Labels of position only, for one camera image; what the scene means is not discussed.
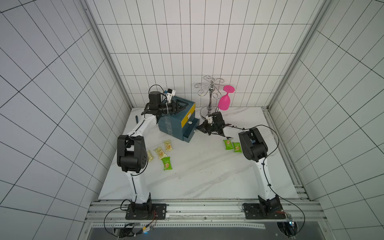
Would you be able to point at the teal drawer cabinet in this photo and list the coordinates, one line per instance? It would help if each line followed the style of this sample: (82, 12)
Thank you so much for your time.
(171, 124)

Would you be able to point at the teal bottom drawer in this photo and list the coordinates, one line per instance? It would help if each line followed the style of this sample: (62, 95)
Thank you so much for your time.
(188, 138)

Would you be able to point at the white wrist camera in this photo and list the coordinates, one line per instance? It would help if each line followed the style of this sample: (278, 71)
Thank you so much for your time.
(170, 94)
(210, 119)

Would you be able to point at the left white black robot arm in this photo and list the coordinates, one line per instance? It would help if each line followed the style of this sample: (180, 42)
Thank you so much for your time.
(133, 159)

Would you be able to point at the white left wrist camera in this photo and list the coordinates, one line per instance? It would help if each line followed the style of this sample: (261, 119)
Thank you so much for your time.
(170, 94)

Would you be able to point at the chrome glass holder stand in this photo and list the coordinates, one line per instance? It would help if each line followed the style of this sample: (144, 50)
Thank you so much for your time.
(210, 88)

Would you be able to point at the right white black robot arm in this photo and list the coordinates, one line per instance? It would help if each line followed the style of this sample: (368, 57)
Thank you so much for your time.
(255, 149)

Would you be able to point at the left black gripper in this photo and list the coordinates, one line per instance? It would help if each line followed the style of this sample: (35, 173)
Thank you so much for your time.
(178, 107)

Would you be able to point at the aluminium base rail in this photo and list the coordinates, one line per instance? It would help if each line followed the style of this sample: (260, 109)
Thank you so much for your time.
(201, 213)

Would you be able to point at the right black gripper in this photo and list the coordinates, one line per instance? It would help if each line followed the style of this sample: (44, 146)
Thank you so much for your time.
(208, 126)

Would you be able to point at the pink plastic wine glass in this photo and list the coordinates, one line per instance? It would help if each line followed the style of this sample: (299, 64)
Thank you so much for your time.
(225, 101)

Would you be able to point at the yellow cookie packet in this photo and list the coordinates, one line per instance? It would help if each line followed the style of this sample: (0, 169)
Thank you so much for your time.
(168, 145)
(150, 155)
(160, 153)

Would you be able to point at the green cookie packet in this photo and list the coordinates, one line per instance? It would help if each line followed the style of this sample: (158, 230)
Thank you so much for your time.
(228, 144)
(237, 147)
(167, 163)

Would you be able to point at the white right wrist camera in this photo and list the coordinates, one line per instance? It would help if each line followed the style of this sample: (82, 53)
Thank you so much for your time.
(210, 119)

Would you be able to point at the yellow top drawer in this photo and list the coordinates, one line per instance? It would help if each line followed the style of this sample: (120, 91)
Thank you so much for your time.
(189, 112)

